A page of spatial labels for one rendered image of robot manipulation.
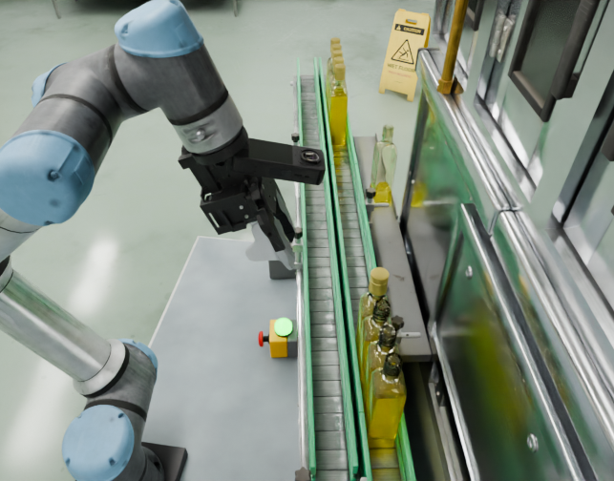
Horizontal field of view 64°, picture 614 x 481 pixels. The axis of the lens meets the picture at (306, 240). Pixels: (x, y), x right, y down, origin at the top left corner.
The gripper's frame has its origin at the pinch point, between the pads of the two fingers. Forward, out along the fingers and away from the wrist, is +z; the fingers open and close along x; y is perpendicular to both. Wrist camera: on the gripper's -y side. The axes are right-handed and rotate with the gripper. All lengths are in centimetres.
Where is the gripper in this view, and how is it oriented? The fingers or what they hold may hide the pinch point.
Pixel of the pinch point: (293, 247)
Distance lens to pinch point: 70.9
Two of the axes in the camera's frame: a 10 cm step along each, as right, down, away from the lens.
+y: -9.4, 2.6, 2.2
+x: 0.2, 6.8, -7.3
